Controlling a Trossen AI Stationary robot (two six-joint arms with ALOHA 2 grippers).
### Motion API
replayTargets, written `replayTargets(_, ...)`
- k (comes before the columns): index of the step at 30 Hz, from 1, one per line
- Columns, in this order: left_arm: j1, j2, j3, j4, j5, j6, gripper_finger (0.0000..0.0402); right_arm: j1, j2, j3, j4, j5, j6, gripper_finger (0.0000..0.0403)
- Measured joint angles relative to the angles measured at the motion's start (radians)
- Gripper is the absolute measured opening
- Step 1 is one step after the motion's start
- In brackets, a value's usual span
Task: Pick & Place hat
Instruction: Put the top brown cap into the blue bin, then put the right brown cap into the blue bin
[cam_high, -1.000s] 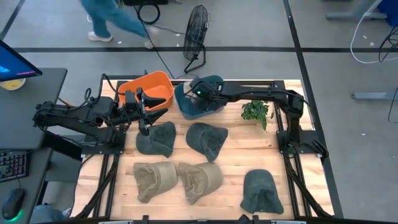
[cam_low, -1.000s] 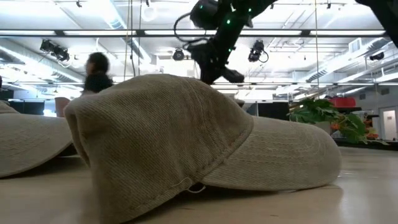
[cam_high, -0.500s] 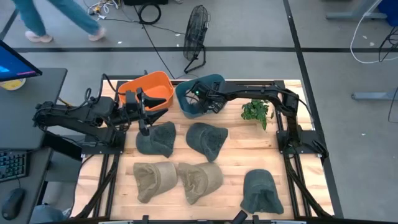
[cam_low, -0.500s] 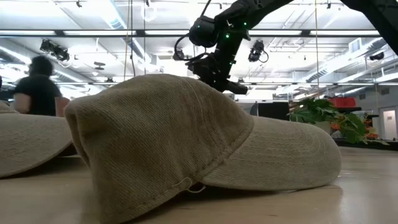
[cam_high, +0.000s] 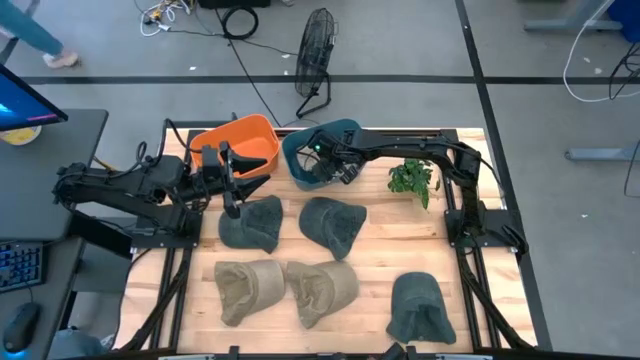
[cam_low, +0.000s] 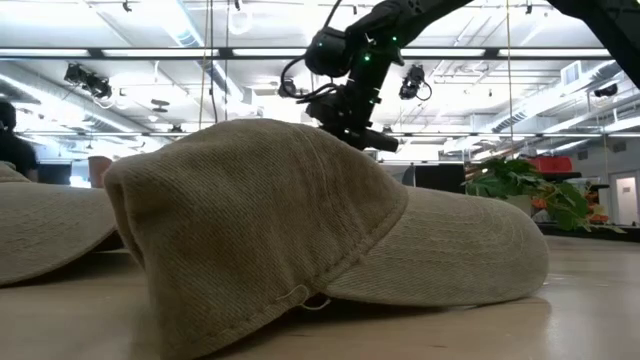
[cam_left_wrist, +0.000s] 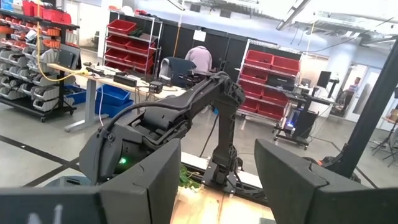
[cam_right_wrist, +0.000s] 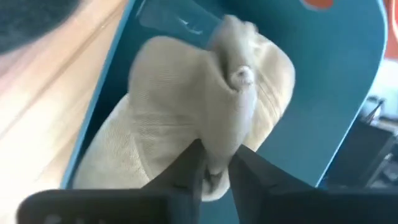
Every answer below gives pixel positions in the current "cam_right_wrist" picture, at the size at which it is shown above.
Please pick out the orange object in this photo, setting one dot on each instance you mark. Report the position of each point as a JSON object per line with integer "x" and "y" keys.
{"x": 392, "y": 25}
{"x": 318, "y": 3}

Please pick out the teal plastic tray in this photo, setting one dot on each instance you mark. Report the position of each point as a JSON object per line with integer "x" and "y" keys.
{"x": 326, "y": 93}

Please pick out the dark background furniture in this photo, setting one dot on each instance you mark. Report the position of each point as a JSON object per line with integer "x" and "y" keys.
{"x": 357, "y": 155}

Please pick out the beige fabric hat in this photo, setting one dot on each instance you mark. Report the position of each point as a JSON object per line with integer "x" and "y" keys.
{"x": 174, "y": 109}

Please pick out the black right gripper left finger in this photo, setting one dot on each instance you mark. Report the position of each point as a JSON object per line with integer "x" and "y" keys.
{"x": 174, "y": 199}

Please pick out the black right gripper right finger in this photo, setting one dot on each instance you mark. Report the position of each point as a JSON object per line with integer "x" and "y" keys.
{"x": 267, "y": 196}

